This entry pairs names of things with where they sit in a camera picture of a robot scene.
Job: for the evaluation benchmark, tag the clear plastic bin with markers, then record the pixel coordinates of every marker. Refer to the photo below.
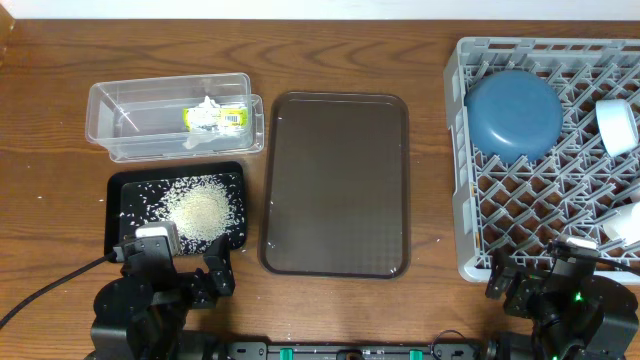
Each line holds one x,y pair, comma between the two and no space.
141,120

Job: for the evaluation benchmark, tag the light blue bowl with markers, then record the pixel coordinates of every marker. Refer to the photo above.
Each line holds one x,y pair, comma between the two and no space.
617,127

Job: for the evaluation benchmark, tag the black tray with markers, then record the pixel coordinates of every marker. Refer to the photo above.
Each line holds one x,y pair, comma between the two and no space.
117,181

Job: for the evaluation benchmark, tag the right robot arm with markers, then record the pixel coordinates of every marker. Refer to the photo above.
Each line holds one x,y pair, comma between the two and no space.
576,314

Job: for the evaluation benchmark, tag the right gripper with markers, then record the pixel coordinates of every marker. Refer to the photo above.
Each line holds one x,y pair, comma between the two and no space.
528,282

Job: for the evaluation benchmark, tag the pink plastic cup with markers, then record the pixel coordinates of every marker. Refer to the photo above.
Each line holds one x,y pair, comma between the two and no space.
622,223

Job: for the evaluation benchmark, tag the grey dishwasher rack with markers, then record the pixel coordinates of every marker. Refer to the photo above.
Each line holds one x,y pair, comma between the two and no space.
521,207

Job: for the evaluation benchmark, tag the green plastic cup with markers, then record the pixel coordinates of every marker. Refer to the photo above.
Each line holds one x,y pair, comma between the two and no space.
635,193

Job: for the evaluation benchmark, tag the white napkin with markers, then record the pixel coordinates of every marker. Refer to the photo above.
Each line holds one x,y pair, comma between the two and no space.
200,136

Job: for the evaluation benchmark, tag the dark blue plate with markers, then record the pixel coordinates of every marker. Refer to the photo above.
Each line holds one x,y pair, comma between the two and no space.
514,114

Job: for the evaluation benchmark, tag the brown serving tray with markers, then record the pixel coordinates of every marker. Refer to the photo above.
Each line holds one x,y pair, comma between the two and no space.
337,191

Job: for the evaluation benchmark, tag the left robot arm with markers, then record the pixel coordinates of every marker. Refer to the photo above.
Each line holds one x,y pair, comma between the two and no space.
142,314

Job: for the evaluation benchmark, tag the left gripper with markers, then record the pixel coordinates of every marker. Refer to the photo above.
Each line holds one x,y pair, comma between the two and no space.
223,277

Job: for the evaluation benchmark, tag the yellow green snack wrapper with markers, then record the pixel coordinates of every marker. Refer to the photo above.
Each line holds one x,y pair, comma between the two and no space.
214,119

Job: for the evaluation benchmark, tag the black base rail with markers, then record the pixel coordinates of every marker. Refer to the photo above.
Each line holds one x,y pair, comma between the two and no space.
290,351

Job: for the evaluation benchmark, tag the pile of white rice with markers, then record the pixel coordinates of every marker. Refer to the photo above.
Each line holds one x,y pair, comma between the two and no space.
204,208

